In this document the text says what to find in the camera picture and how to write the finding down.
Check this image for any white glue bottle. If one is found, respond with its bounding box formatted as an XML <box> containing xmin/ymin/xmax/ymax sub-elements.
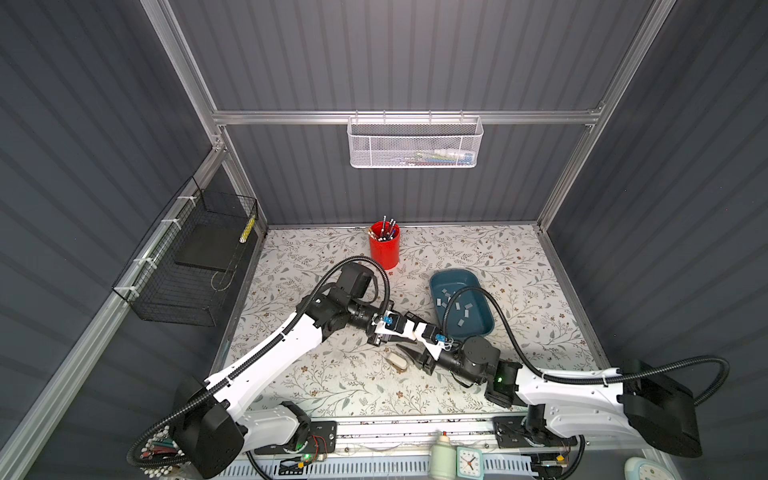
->
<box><xmin>428</xmin><ymin>431</ymin><xmax>456</xmax><ymax>480</ymax></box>

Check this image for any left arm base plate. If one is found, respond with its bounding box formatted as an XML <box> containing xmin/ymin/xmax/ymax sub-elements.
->
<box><xmin>254</xmin><ymin>421</ymin><xmax>338</xmax><ymax>455</ymax></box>

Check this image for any white wire mesh basket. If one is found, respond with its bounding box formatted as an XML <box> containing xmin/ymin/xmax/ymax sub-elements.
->
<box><xmin>346</xmin><ymin>114</ymin><xmax>484</xmax><ymax>169</ymax></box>

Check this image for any red pencil cup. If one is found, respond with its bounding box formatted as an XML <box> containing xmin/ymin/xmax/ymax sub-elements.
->
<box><xmin>368</xmin><ymin>221</ymin><xmax>400</xmax><ymax>270</ymax></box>

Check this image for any pale round object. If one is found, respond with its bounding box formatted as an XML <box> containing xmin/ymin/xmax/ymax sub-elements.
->
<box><xmin>624</xmin><ymin>457</ymin><xmax>677</xmax><ymax>480</ymax></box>

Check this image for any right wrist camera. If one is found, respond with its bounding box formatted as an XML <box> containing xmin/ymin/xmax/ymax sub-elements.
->
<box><xmin>415</xmin><ymin>324</ymin><xmax>455</xmax><ymax>361</ymax></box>

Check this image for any black notebook in basket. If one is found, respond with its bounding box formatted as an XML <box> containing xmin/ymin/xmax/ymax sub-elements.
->
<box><xmin>174</xmin><ymin>224</ymin><xmax>243</xmax><ymax>273</ymax></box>

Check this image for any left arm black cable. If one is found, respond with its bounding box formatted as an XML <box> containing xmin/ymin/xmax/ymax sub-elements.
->
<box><xmin>125</xmin><ymin>255</ymin><xmax>392</xmax><ymax>469</ymax></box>

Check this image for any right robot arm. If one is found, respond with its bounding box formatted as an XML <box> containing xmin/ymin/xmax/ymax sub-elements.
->
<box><xmin>401</xmin><ymin>336</ymin><xmax>702</xmax><ymax>458</ymax></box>

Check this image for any black wire basket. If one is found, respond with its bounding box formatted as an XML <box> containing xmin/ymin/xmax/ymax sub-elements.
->
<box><xmin>113</xmin><ymin>179</ymin><xmax>259</xmax><ymax>327</ymax></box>

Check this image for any jar of pencils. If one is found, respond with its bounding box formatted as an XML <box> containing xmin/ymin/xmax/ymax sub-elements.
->
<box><xmin>140</xmin><ymin>425</ymin><xmax>184</xmax><ymax>479</ymax></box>

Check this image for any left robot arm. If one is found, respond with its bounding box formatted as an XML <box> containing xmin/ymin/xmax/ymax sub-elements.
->
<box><xmin>161</xmin><ymin>256</ymin><xmax>429</xmax><ymax>479</ymax></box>

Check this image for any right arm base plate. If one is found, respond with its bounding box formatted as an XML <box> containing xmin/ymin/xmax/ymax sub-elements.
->
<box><xmin>491</xmin><ymin>415</ymin><xmax>579</xmax><ymax>449</ymax></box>

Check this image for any yellow marker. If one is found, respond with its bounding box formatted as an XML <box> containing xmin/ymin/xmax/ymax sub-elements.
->
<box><xmin>239</xmin><ymin>215</ymin><xmax>256</xmax><ymax>244</ymax></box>

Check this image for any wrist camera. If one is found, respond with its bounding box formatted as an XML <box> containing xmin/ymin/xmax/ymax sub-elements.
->
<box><xmin>415</xmin><ymin>324</ymin><xmax>455</xmax><ymax>361</ymax></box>
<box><xmin>374</xmin><ymin>312</ymin><xmax>430</xmax><ymax>341</ymax></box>

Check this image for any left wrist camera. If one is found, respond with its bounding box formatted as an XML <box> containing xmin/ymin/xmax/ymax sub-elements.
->
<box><xmin>374</xmin><ymin>312</ymin><xmax>430</xmax><ymax>341</ymax></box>

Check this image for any teal plastic tray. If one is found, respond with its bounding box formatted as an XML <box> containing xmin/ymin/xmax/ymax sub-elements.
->
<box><xmin>429</xmin><ymin>269</ymin><xmax>495</xmax><ymax>340</ymax></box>

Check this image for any small teal clock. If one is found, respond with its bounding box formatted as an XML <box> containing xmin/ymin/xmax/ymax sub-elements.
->
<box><xmin>456</xmin><ymin>446</ymin><xmax>484</xmax><ymax>480</ymax></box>

